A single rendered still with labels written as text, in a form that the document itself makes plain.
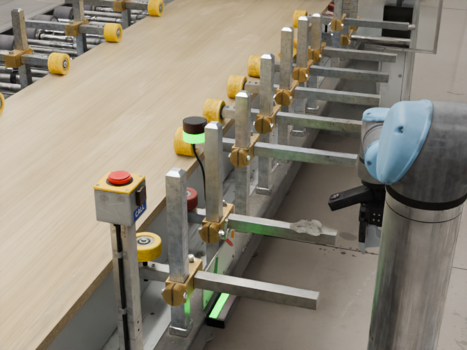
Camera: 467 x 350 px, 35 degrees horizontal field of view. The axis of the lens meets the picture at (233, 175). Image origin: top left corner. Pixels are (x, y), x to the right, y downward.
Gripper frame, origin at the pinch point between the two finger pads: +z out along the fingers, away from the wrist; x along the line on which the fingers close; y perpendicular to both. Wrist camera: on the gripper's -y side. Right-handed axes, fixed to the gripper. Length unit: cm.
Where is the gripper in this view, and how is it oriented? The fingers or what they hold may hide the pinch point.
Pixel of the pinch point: (361, 248)
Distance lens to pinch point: 187.6
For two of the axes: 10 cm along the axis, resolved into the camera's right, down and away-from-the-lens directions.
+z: 0.0, 9.0, 4.4
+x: 3.0, -4.2, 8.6
